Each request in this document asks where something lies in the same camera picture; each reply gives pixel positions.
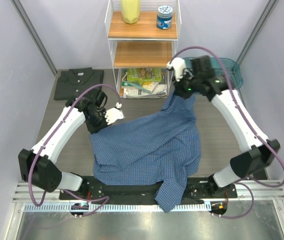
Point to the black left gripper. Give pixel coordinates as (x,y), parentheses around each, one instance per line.
(95,129)

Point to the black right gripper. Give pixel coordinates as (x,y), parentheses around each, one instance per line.
(179,90)

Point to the blue plaid long sleeve shirt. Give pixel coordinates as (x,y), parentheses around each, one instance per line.
(163,147)

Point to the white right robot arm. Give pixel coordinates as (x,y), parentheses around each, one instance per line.
(257,150)

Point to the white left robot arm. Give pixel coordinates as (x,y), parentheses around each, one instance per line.
(38,165)

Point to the stack of books and papers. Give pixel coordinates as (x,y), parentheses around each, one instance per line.
(142,90)

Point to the teal plastic basin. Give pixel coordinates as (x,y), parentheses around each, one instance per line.
(228,72)

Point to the folded dark grey shirt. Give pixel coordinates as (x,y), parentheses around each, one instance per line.
(73,82)

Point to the green picture book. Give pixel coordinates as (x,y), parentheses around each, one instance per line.
(144,75)

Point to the blue jar with lid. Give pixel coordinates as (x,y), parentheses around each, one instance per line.
(164,17)

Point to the yellow vase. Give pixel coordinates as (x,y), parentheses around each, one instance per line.
(130,10)

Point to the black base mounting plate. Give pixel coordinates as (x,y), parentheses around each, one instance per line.
(196,191)

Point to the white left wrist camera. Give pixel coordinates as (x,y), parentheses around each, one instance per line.
(114,114)

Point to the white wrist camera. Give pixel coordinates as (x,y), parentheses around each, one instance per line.
(114,114)
(178,66)

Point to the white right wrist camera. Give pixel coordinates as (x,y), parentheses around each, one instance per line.
(178,66)

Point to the white wire wooden shelf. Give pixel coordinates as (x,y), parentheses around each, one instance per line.
(141,44)

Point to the white slotted cable duct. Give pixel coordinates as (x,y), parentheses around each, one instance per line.
(77,207)

